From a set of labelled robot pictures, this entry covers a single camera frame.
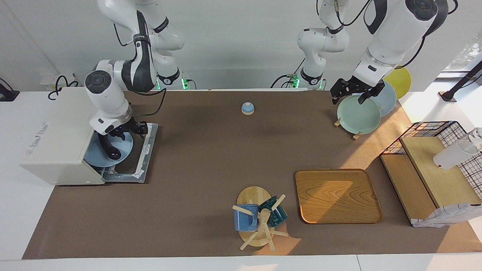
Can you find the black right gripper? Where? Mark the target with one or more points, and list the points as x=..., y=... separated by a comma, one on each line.
x=122, y=128

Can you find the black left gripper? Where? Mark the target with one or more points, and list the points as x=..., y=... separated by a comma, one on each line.
x=357, y=86

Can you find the light blue plate with eggplant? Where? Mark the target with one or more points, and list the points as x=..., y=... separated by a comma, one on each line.
x=126, y=148

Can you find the dark purple eggplant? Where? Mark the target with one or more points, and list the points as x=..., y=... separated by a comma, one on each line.
x=113, y=152

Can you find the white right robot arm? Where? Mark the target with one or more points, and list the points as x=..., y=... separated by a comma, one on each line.
x=109, y=98

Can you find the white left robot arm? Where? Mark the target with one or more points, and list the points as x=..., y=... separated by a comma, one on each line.
x=391, y=34

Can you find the white toaster oven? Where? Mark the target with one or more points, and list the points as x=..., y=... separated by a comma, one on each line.
x=56, y=143

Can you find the pale green plate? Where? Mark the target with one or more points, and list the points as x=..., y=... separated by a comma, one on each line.
x=357, y=116

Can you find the pale blue racked plate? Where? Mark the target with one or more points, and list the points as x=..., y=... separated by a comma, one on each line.
x=388, y=101

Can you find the wooden plate rack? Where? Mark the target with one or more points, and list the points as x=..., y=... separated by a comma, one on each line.
x=337, y=122

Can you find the yellow plate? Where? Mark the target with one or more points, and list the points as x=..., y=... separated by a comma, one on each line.
x=401, y=81

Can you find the brown table mat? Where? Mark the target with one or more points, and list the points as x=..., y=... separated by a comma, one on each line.
x=226, y=169

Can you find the wooden serving tray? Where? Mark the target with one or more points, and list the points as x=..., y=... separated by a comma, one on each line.
x=337, y=195

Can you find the small blue call bell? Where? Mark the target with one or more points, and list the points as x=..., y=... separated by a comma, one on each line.
x=247, y=109

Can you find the white bottle with clear cap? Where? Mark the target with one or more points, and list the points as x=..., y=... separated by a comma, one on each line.
x=450, y=156

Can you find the wooden two-step shelf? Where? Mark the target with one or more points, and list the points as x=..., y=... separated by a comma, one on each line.
x=440, y=177

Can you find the wooden mug tree stand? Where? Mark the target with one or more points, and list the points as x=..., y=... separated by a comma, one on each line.
x=252, y=195

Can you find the blue mug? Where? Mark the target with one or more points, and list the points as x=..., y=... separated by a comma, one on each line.
x=244, y=220

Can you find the dark green mug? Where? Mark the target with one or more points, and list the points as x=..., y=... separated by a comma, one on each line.
x=276, y=216

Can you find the white patterned cloth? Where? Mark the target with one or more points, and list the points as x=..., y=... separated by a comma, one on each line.
x=448, y=214

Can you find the black camera stand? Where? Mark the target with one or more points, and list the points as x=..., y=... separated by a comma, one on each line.
x=461, y=82

